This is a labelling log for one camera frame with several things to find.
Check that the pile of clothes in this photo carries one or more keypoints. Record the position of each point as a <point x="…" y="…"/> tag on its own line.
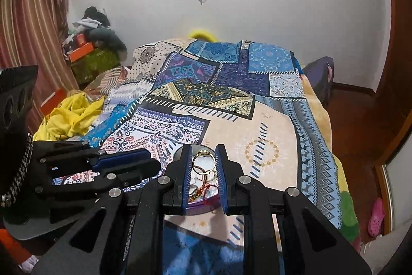
<point x="96" y="27"/>

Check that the orange flat box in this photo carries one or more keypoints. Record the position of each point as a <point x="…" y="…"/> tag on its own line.
<point x="51" y="101"/>

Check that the striped cloth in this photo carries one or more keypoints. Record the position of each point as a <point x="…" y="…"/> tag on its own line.
<point x="106" y="81"/>

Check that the grey bag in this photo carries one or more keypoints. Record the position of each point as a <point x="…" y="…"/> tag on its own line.
<point x="318" y="78"/>

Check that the yellow cloth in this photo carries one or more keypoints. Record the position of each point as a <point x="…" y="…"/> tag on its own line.
<point x="70" y="115"/>

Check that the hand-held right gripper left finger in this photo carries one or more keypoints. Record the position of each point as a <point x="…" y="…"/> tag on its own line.
<point x="186" y="178"/>

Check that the striped brown curtain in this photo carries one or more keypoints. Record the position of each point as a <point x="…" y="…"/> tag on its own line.
<point x="35" y="20"/>

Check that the yellow plastic object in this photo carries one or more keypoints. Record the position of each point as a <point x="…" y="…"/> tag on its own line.
<point x="201" y="33"/>

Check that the person's left forearm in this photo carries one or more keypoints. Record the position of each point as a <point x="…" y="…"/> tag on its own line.
<point x="13" y="246"/>

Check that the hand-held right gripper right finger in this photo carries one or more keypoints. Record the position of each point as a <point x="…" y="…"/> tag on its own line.
<point x="222" y="178"/>

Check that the green patterned box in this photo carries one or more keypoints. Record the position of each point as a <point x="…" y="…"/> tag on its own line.
<point x="96" y="64"/>

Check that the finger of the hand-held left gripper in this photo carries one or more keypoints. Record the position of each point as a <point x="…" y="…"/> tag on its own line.
<point x="122" y="159"/>
<point x="138" y="170"/>

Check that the purple heart-shaped jewelry box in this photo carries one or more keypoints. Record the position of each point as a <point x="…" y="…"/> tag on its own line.
<point x="202" y="162"/>

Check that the patchwork printed blanket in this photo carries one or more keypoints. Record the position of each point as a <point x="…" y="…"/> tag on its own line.
<point x="273" y="120"/>

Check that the pink slipper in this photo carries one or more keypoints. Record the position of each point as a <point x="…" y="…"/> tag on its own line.
<point x="376" y="217"/>

